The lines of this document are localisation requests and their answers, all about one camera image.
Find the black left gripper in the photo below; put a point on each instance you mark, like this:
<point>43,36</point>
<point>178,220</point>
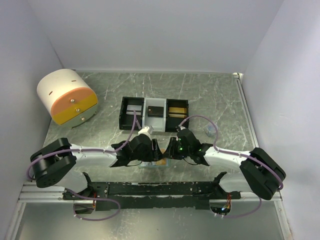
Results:
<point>155,155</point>

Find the black left tray bin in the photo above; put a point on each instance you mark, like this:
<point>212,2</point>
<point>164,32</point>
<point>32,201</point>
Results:
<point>125,121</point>

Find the black right tray bin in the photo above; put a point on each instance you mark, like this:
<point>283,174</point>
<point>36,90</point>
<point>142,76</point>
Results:
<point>172,123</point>

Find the small clear plastic cup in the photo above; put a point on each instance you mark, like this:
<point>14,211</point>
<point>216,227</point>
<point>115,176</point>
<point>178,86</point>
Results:
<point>210,130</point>

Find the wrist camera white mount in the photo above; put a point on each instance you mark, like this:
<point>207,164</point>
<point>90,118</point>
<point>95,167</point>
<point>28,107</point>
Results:
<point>147,130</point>
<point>180,128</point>

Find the silver cards in left bin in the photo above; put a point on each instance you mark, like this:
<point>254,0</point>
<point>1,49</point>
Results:
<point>131,109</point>

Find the gold credit card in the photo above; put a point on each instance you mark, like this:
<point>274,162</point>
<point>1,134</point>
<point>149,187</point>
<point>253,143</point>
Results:
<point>162,162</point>

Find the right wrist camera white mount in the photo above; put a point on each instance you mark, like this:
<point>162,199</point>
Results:
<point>180,128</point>

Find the gold cards in right bin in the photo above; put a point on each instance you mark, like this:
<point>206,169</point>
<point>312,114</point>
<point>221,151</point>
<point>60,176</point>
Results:
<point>177,112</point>

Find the aluminium right side rail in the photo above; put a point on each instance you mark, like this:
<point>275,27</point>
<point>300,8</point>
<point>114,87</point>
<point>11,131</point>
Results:
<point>238,79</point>

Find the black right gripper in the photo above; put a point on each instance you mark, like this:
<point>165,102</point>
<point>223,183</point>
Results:
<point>170,151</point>

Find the black tray bin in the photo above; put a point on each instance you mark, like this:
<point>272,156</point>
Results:
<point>125,121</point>
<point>172,123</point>

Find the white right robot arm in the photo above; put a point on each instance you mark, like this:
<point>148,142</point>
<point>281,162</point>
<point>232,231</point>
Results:
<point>257,172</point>

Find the black cards in middle bin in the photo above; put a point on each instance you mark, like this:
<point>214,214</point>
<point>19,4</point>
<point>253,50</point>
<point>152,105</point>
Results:
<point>155,111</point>

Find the green card holder wallet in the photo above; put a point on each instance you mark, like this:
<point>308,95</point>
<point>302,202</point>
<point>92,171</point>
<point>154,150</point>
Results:
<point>146,165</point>

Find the white middle tray bin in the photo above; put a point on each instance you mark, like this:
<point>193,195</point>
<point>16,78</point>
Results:
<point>158,124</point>

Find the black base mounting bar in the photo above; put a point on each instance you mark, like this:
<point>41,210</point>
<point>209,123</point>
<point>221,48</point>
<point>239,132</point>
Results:
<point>149,195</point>

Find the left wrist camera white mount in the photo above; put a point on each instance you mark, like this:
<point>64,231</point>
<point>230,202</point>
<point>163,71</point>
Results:
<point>147,130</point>

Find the round drawer cabinet white orange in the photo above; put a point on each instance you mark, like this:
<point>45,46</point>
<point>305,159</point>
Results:
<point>68,99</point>

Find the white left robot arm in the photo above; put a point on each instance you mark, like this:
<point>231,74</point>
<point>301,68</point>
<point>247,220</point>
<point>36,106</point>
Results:
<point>57,163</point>

